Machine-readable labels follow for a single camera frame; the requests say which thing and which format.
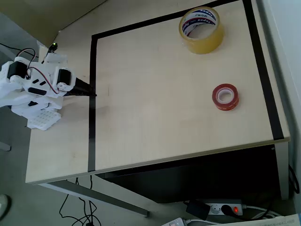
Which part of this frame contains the red tape roll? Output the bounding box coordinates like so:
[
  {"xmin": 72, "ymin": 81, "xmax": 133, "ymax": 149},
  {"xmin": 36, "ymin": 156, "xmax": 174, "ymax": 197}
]
[{"xmin": 212, "ymin": 82, "xmax": 240, "ymax": 111}]

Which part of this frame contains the yellow tape roll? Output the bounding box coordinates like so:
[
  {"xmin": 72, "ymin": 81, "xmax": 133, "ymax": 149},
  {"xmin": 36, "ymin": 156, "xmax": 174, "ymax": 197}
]
[{"xmin": 179, "ymin": 6, "xmax": 225, "ymax": 55}]

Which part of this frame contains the white furniture foot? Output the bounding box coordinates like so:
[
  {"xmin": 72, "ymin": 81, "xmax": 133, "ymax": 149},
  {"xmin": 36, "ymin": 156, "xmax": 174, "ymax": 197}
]
[{"xmin": 0, "ymin": 140, "xmax": 12, "ymax": 152}]

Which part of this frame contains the grey table foot bar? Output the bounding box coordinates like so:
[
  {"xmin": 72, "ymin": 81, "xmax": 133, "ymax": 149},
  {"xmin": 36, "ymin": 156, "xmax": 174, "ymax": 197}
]
[{"xmin": 39, "ymin": 178, "xmax": 150, "ymax": 218}]

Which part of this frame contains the white round object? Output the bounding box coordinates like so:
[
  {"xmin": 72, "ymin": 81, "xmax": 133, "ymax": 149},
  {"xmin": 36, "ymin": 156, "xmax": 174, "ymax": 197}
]
[{"xmin": 0, "ymin": 194, "xmax": 12, "ymax": 218}]

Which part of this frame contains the black panel under table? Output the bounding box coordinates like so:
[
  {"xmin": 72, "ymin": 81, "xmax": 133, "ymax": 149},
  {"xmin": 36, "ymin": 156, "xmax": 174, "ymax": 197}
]
[{"xmin": 96, "ymin": 143, "xmax": 282, "ymax": 204}]

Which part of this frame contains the black power adapter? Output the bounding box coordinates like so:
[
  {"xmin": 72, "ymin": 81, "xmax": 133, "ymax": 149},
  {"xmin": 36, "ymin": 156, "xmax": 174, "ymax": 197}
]
[{"xmin": 186, "ymin": 200, "xmax": 211, "ymax": 221}]

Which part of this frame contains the grey power strip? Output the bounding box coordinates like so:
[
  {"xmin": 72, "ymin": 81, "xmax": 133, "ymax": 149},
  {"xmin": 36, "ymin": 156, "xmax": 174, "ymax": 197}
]
[{"xmin": 188, "ymin": 199, "xmax": 247, "ymax": 216}]

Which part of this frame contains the grey table leg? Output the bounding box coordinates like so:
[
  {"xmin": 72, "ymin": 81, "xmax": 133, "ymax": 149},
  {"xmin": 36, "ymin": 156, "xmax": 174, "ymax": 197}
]
[{"xmin": 274, "ymin": 140, "xmax": 290, "ymax": 201}]

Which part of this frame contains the printed paper sheet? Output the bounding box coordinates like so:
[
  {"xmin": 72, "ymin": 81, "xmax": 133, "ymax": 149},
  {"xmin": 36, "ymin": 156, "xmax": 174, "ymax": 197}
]
[{"xmin": 235, "ymin": 213, "xmax": 301, "ymax": 226}]

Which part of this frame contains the red black servo cable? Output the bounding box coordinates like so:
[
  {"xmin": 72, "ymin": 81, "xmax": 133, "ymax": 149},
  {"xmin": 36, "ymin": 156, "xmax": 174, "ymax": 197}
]
[{"xmin": 16, "ymin": 48, "xmax": 60, "ymax": 95}]

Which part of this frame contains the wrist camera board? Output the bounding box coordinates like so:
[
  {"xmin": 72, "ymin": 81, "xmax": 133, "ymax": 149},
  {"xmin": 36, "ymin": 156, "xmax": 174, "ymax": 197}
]
[{"xmin": 42, "ymin": 42, "xmax": 69, "ymax": 64}]

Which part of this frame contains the thin black floor cable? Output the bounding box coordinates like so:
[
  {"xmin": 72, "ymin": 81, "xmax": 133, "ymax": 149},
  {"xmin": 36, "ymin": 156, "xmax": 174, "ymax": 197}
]
[{"xmin": 58, "ymin": 175, "xmax": 102, "ymax": 226}]

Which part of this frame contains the white switch box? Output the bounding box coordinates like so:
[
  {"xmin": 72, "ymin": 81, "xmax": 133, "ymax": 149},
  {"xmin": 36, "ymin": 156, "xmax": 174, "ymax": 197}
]
[{"xmin": 161, "ymin": 217, "xmax": 189, "ymax": 226}]

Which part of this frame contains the black cable loop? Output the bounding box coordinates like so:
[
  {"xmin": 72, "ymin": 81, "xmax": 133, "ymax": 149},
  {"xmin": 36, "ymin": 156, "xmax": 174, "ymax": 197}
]
[{"xmin": 288, "ymin": 163, "xmax": 301, "ymax": 194}]

